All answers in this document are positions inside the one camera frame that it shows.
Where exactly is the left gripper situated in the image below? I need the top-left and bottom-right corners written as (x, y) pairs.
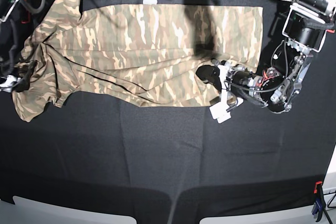
top-left (196, 59), bottom-right (244, 123)

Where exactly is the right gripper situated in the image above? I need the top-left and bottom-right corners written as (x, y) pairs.
top-left (1, 74), bottom-right (23, 92)

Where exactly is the camouflage t-shirt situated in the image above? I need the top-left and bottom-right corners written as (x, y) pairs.
top-left (12, 0), bottom-right (263, 122)

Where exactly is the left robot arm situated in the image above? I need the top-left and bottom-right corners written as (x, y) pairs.
top-left (196, 0), bottom-right (335, 123)

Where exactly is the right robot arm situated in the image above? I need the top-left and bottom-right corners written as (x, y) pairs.
top-left (1, 0), bottom-right (47, 92)

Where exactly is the red clamp left rear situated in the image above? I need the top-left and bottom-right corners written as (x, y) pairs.
top-left (21, 18), bottom-right (30, 24)

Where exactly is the black table cloth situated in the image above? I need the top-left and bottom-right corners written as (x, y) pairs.
top-left (0, 0), bottom-right (336, 221)

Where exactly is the red blue clamp front right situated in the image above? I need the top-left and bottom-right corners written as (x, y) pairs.
top-left (311, 181), bottom-right (326, 222)

